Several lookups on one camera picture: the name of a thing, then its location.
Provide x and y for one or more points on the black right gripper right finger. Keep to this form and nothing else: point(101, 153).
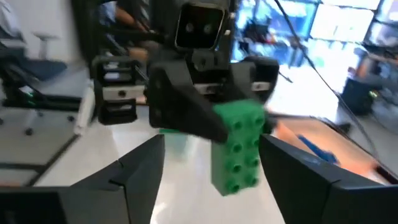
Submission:
point(311, 193)

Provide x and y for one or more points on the orange translucent plastic bin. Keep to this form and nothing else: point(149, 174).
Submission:
point(348, 152)

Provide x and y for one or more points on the clear plastic bin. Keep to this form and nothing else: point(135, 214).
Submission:
point(175, 146)

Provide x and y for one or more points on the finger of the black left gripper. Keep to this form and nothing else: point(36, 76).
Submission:
point(244, 81)
point(180, 102)

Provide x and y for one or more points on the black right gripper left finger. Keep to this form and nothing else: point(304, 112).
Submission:
point(133, 186)

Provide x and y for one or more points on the person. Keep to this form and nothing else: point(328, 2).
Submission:
point(124, 18)

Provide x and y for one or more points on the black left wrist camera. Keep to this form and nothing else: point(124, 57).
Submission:
point(199, 26)

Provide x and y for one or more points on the office chair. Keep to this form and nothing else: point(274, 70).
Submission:
point(43, 70)

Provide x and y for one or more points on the green toy brick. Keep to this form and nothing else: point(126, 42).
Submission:
point(239, 149)

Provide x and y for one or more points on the blue toy brick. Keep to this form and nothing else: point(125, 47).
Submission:
point(317, 149)

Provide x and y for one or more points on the black equipment case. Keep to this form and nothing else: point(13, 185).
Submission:
point(357, 95)

